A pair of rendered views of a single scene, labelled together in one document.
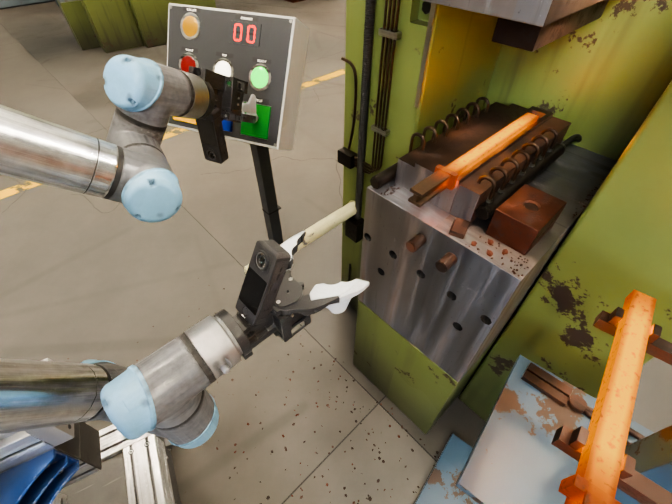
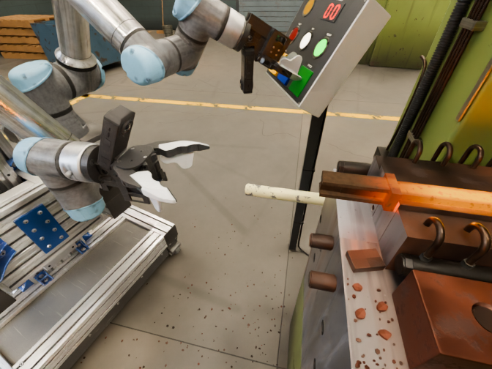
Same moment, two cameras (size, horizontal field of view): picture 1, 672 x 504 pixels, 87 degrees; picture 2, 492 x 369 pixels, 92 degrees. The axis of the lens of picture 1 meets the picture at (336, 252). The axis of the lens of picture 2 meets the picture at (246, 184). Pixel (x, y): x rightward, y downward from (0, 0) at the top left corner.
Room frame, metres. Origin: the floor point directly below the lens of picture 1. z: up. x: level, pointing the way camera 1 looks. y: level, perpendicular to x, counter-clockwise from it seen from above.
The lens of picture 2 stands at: (0.27, -0.31, 1.24)
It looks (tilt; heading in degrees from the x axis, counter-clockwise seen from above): 41 degrees down; 57
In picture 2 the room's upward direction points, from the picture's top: 1 degrees counter-clockwise
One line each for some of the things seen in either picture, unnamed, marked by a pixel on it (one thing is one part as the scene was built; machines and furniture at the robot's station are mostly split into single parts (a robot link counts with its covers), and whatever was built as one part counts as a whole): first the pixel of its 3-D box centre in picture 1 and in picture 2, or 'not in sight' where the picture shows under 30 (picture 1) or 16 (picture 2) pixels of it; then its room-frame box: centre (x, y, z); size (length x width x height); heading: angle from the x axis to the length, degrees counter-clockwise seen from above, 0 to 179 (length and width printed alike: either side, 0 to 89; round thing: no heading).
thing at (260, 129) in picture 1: (256, 120); (302, 82); (0.81, 0.19, 1.00); 0.07 x 0.05 x 0.07; 68
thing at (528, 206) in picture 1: (525, 218); (471, 330); (0.52, -0.37, 0.95); 0.12 x 0.09 x 0.07; 133
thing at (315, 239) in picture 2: (416, 242); (321, 241); (0.53, -0.17, 0.87); 0.04 x 0.03 x 0.03; 133
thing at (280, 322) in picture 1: (266, 313); (127, 170); (0.29, 0.10, 0.97); 0.12 x 0.08 x 0.09; 133
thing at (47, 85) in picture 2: not in sight; (41, 86); (0.17, 0.70, 0.98); 0.13 x 0.12 x 0.14; 31
